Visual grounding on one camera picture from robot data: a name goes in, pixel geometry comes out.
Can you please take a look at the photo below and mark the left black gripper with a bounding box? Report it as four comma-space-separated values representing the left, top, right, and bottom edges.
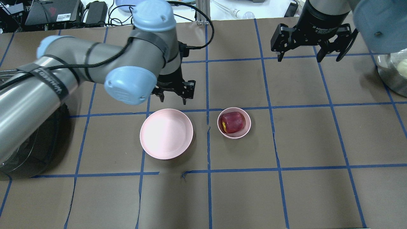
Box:
151, 65, 196, 105

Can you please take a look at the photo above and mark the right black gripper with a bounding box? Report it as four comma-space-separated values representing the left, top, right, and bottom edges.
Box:
271, 0, 358, 63

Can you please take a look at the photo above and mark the red apple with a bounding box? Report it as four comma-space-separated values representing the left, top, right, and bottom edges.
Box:
220, 111, 246, 134

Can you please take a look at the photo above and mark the small pink bowl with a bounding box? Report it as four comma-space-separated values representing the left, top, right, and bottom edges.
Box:
217, 107, 252, 139

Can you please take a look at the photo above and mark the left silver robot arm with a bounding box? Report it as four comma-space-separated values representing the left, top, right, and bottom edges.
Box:
0, 0, 195, 166

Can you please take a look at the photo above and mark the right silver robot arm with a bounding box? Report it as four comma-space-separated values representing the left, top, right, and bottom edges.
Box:
270, 0, 407, 62

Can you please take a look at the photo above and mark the pink plate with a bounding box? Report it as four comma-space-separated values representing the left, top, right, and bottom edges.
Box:
140, 108, 194, 160

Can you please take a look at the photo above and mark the steel pot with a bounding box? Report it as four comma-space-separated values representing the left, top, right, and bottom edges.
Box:
376, 49, 407, 97

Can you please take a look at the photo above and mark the black power adapter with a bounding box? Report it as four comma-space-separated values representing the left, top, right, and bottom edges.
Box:
85, 1, 107, 27

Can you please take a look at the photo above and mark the dark grey rice cooker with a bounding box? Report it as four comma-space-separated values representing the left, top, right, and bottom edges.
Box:
0, 103, 69, 181

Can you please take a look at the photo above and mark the black computer box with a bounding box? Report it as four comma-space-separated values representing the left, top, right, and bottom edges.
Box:
25, 0, 83, 26

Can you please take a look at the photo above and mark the aluminium frame post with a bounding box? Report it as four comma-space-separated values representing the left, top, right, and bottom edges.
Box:
195, 0, 210, 25

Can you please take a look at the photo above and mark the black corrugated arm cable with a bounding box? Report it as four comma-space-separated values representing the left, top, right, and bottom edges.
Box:
0, 1, 215, 91

